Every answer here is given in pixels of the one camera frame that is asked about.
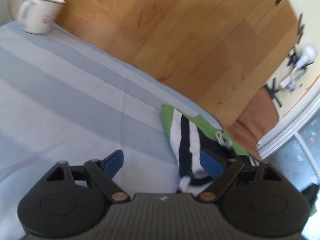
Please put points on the white wall plug adapter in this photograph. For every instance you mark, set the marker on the white wall plug adapter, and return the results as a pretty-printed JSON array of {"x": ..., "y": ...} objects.
[{"x": 302, "y": 56}]

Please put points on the grey glass window door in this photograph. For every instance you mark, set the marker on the grey glass window door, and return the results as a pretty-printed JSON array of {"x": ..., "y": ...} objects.
[{"x": 287, "y": 152}]

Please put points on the wooden headboard panel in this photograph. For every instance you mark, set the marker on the wooden headboard panel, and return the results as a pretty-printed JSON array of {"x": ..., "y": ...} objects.
[{"x": 218, "y": 53}]

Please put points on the black tape cross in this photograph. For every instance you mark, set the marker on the black tape cross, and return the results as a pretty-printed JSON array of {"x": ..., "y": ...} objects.
[{"x": 272, "y": 93}]

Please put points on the brown leather cushion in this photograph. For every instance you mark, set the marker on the brown leather cushion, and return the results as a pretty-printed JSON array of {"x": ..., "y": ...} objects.
[{"x": 255, "y": 121}]

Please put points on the blue striped bed sheet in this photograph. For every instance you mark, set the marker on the blue striped bed sheet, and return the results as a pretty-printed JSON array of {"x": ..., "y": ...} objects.
[{"x": 65, "y": 99}]

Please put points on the white enamel mug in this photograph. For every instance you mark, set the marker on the white enamel mug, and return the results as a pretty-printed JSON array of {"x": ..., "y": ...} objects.
[{"x": 36, "y": 16}]

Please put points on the green navy white knit sweater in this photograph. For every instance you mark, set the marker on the green navy white knit sweater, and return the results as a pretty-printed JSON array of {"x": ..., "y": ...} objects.
[{"x": 188, "y": 137}]

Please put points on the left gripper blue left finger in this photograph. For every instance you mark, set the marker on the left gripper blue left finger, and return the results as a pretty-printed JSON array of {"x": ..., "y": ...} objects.
[{"x": 101, "y": 173}]

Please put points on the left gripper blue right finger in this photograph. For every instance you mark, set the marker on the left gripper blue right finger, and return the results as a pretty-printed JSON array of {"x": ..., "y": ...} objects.
[{"x": 223, "y": 173}]

